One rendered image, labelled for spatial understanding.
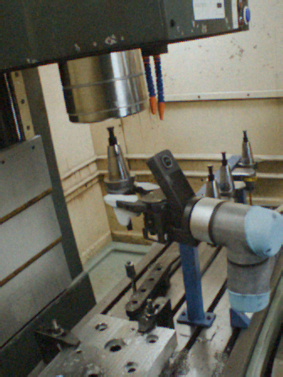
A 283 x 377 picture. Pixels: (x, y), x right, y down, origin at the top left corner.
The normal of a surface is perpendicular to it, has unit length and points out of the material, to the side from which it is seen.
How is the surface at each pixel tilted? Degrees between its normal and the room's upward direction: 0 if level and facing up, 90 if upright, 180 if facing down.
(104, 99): 90
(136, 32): 90
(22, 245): 90
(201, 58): 90
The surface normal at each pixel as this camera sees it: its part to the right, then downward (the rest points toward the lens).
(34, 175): 0.86, 0.04
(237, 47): -0.47, 0.38
